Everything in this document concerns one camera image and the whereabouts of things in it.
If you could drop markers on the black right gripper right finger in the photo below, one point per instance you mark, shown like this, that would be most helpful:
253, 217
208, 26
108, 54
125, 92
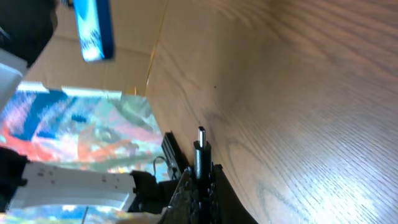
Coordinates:
225, 206

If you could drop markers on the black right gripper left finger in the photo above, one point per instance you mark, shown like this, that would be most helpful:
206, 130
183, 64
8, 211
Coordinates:
184, 205

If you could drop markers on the blue screen Galaxy smartphone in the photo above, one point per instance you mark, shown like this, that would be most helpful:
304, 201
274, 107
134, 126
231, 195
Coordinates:
95, 29

